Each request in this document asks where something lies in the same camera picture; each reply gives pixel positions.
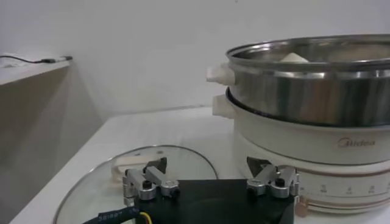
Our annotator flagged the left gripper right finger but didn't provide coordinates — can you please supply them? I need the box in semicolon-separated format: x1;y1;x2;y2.
247;157;300;198

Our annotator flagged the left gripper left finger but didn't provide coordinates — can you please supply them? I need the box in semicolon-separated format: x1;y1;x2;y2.
123;157;180;207

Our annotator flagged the glass lid cream handle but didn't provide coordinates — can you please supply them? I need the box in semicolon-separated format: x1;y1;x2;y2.
53;145;219;224

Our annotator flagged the white steamed baozi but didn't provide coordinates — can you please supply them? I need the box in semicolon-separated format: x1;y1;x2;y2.
279;52;310;64

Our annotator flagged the perforated steel steamer basket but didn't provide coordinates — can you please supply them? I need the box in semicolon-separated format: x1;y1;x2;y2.
206;33;390;127

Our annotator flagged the cream electric cooker base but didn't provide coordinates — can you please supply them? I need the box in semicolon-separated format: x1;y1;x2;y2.
212;88;390;215

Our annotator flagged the white side table with mouse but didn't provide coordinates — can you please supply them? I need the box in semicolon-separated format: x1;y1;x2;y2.
0;54;74;86

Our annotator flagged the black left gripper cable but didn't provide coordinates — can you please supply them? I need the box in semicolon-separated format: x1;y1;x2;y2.
81;206;153;224

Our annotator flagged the black cable with plug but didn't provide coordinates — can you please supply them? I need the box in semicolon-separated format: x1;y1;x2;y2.
0;54;74;65

